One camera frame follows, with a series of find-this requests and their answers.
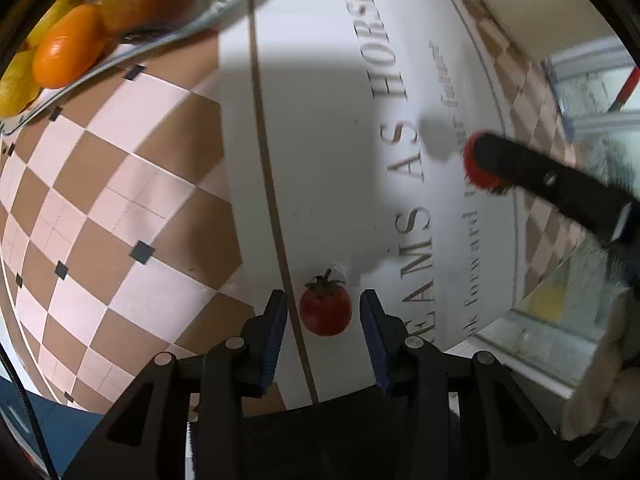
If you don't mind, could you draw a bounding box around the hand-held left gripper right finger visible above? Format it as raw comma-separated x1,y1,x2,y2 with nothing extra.
359,289,551,448

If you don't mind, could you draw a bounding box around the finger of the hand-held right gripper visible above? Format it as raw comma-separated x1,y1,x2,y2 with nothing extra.
471,131,636,246

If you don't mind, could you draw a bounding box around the red cherry tomato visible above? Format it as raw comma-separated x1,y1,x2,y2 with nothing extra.
462,132,511,195
299,269,353,337

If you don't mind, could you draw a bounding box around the glass sliding door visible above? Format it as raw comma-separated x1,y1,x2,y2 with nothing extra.
510,35,640,401

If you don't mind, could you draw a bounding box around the yellow object behind glass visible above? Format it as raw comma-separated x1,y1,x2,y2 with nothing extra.
527,285,563,316

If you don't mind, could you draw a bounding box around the checkered printed tablecloth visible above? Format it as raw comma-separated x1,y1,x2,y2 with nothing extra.
0,0,601,416

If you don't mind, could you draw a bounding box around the blue cabinet front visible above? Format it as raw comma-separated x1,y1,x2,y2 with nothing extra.
0,375,108,480

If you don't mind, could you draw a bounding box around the black cable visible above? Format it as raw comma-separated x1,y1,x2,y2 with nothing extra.
0,345,61,480

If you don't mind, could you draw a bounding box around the red object behind glass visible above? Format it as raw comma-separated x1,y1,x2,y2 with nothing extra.
607,67,640,113

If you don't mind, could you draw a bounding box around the yellow citrus fruit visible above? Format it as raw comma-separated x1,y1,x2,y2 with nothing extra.
25,0,83,48
0,50,43,118

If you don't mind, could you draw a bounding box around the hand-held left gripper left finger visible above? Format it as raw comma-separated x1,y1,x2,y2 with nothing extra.
100,289,289,448

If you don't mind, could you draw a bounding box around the person's right hand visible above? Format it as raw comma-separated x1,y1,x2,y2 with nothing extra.
560,285,640,443

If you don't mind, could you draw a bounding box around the beige utensil holder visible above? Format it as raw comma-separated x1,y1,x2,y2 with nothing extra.
477,0,621,61

